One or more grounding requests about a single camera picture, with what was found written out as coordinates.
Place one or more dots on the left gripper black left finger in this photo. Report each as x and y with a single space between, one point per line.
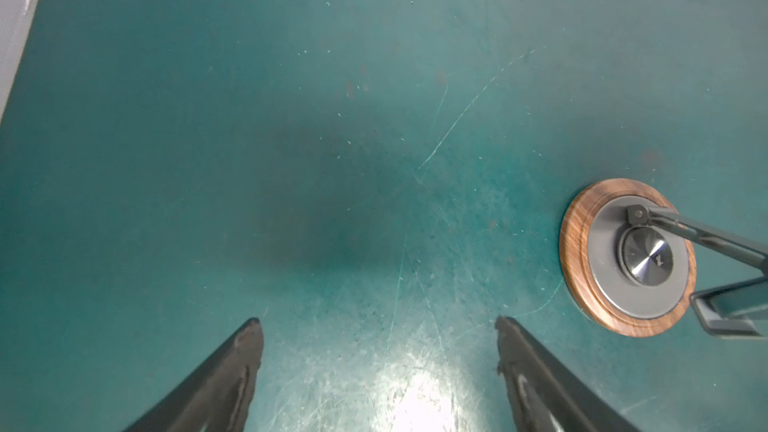
217 395

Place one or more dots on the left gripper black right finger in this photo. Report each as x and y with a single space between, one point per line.
543 394

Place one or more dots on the phone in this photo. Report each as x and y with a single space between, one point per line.
730 311

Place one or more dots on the wooden round base phone stand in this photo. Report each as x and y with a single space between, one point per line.
628 256

